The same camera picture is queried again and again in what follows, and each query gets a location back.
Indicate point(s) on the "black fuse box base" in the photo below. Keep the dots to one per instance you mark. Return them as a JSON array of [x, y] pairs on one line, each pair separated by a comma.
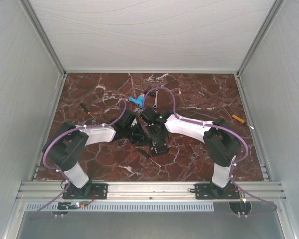
[[158, 149]]

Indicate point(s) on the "aluminium mounting rail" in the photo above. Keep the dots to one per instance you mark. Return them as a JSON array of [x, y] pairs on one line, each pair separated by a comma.
[[146, 191]]

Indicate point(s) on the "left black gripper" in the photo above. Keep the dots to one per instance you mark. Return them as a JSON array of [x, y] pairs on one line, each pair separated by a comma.
[[141, 139]]

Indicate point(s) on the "black yellow screwdriver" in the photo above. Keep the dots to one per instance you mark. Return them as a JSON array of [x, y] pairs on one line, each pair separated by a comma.
[[86, 110]]

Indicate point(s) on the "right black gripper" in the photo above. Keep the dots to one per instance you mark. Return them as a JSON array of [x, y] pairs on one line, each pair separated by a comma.
[[161, 140]]

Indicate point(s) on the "small black screwdriver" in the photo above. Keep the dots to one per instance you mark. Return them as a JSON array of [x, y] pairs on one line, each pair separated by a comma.
[[143, 153]]

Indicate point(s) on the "blue plastic fitting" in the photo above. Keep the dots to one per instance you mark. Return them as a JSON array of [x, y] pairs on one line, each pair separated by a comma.
[[138, 101]]

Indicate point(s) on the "grey slotted cable duct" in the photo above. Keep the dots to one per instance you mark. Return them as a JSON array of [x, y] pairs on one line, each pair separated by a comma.
[[133, 207]]

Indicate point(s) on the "black handled screwdriver top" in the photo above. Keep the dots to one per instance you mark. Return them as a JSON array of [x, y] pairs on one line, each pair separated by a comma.
[[150, 93]]

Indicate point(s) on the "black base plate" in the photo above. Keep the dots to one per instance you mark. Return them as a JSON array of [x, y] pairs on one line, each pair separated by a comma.
[[99, 190], [204, 191]]

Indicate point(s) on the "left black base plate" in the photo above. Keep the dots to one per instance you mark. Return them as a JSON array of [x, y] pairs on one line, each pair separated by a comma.
[[99, 190]]

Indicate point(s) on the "silver combination wrench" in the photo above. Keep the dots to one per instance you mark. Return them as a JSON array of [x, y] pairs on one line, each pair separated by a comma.
[[155, 105]]

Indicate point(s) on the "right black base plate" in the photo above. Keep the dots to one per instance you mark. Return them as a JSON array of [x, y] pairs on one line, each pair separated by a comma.
[[204, 191]]

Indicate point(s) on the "orange handled screwdriver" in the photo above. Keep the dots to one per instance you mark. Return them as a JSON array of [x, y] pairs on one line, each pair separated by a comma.
[[242, 121]]

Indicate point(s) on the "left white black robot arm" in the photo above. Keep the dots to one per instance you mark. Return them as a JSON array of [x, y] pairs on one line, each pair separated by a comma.
[[66, 146]]

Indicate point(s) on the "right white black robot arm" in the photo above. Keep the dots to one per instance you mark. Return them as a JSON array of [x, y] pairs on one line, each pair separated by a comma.
[[221, 146]]

